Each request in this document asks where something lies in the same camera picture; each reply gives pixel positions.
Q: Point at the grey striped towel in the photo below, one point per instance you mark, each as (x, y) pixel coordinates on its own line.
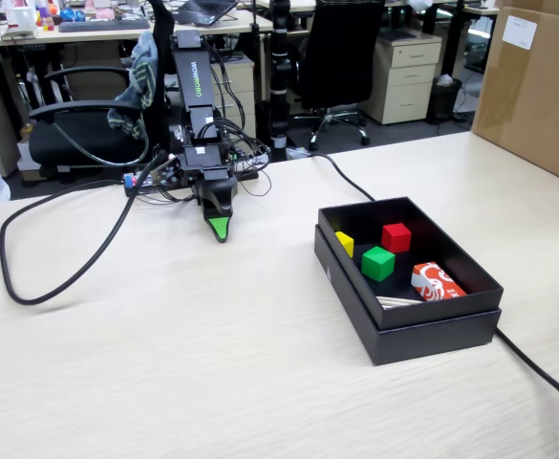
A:
(140, 72)

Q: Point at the yellow wooden cube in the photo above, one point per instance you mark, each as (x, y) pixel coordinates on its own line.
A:
(346, 245)

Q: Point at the large brown cardboard box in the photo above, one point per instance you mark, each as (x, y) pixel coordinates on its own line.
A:
(532, 105)

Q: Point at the yellow red small bottle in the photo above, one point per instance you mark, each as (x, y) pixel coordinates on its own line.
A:
(48, 21)

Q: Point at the silver metal piece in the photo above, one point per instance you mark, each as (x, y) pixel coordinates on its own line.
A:
(398, 301)

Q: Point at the black computer keyboard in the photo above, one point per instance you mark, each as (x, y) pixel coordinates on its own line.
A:
(102, 25)

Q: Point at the blue round toy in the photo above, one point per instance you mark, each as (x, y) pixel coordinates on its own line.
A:
(72, 15)

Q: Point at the black mesh office chair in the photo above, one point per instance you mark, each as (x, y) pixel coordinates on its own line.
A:
(336, 57)

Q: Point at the black waste bin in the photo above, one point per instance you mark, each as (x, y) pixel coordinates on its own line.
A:
(445, 100)

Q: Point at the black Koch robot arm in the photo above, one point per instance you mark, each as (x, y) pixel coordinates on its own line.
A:
(193, 72)

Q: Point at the beige drawer cabinet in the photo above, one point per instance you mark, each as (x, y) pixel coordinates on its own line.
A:
(403, 100)
(241, 81)

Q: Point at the black vertical pole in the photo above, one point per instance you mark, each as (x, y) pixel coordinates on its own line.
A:
(279, 72)

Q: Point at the white shipping label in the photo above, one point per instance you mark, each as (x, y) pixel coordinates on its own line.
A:
(519, 32)

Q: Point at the black gripper motor block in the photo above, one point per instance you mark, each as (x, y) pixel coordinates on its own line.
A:
(214, 173)

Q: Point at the black open box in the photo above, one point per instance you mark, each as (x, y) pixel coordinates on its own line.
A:
(432, 342)

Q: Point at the controller board with lights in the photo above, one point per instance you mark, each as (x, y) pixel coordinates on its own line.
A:
(133, 182)

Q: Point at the green wooden cube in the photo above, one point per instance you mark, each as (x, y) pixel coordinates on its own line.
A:
(378, 264)

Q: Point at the beige office desk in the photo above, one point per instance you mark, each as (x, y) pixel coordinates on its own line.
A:
(188, 29)

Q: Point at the black cardboard box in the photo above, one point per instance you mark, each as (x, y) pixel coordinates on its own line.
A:
(441, 313)

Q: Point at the black laptop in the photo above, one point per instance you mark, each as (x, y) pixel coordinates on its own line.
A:
(205, 10)

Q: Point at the black office chair with armrests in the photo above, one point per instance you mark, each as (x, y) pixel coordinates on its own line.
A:
(88, 138)

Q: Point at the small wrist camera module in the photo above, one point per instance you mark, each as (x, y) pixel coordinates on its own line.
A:
(168, 172)

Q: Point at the orange white printed carton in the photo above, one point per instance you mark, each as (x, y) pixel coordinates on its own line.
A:
(436, 282)

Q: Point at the red wooden cube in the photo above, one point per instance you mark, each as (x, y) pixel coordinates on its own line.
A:
(396, 238)

